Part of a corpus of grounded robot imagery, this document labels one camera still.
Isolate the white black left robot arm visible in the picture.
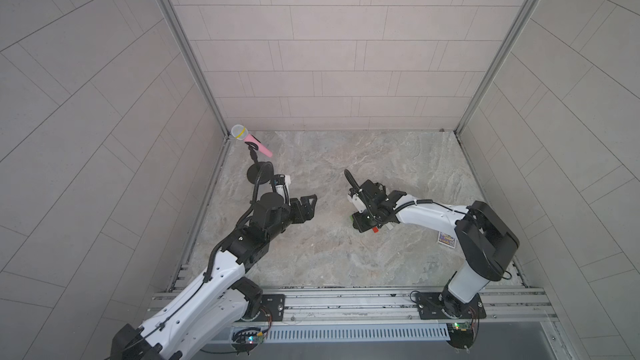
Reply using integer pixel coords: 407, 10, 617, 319
109, 162, 318, 359

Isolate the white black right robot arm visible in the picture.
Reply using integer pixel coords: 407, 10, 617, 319
344, 170, 520, 319

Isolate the colourful small card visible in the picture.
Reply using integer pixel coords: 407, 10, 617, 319
438, 232, 457, 249

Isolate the pink toy microphone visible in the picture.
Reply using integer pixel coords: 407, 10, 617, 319
230, 124, 273, 158

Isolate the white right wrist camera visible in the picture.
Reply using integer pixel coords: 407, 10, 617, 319
348, 193, 367, 213

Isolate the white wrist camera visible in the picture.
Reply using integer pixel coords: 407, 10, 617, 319
273, 174, 292, 189
348, 193, 367, 213

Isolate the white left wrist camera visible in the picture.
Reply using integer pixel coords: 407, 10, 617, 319
273, 174, 292, 189

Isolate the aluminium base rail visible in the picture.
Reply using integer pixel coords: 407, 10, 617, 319
141, 287, 558, 353

